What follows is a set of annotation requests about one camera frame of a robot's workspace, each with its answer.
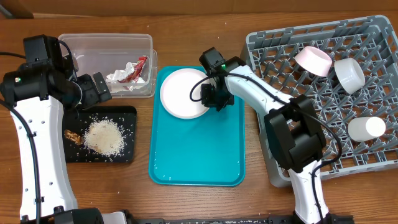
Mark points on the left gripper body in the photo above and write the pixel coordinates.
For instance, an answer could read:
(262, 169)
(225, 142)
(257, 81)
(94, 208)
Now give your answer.
(90, 96)

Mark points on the large pink plate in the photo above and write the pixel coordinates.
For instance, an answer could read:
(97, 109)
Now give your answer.
(175, 94)

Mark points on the red snack wrapper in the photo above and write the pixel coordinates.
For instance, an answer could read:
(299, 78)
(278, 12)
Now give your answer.
(133, 71)

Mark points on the teal serving tray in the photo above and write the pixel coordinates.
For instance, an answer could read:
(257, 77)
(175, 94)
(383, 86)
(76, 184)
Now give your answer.
(208, 150)

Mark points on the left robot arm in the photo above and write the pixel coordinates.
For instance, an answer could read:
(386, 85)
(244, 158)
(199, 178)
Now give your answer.
(37, 95)

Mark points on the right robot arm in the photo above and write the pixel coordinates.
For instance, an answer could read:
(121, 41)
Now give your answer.
(294, 135)

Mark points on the white napkin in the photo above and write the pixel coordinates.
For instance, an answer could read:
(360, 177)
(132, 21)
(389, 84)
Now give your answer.
(113, 80)

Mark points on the clear plastic bin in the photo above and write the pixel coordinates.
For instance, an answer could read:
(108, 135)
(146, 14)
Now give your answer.
(108, 52)

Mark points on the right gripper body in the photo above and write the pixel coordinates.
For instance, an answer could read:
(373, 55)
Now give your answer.
(217, 96)

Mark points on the grey bowl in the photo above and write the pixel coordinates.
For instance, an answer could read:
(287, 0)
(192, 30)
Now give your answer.
(349, 74)

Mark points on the pink bowl with rice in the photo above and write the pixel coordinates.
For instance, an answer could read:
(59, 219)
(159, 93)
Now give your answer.
(314, 61)

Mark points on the small white cup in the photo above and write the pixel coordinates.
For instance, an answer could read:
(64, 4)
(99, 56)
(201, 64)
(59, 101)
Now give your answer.
(366, 128)

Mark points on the brown food scrap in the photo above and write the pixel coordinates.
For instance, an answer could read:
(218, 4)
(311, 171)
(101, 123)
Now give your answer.
(74, 137)

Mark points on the pile of rice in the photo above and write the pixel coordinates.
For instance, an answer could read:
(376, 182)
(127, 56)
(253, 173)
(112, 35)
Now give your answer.
(104, 137)

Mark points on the black tray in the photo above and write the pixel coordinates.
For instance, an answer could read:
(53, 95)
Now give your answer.
(78, 122)

